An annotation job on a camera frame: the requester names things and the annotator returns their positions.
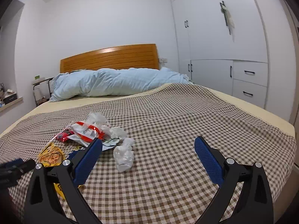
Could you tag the knotted white plastic bag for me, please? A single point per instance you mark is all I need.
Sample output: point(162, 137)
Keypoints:
point(124, 155)

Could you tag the brown checkered bedspread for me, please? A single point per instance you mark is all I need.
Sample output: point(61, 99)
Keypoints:
point(167, 182)

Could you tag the yellow snack packet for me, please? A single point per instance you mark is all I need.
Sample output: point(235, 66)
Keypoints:
point(52, 155)

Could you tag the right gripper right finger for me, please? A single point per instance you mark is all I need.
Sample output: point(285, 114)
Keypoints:
point(255, 203)

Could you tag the white tissue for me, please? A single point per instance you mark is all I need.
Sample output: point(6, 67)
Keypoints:
point(114, 132)

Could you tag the red blue snack wrapper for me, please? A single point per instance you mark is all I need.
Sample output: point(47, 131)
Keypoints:
point(63, 135)

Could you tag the white built-in wardrobe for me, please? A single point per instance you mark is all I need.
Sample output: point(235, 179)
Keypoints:
point(209, 56)

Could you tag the black metal side rack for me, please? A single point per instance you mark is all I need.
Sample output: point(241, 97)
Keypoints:
point(41, 89)

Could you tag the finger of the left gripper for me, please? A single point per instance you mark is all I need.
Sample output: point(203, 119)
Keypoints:
point(15, 162)
point(9, 177)

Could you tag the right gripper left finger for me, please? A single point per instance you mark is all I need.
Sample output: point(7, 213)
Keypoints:
point(42, 204)

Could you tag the wooden window sill shelf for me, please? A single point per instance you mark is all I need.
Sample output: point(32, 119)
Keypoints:
point(11, 104)

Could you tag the light blue duvet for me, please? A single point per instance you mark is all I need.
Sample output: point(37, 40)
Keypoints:
point(112, 82)

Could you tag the red white snack wrapper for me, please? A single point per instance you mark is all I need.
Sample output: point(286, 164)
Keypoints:
point(86, 131)

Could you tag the bag hanging on wardrobe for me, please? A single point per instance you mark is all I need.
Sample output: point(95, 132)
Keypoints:
point(228, 19)

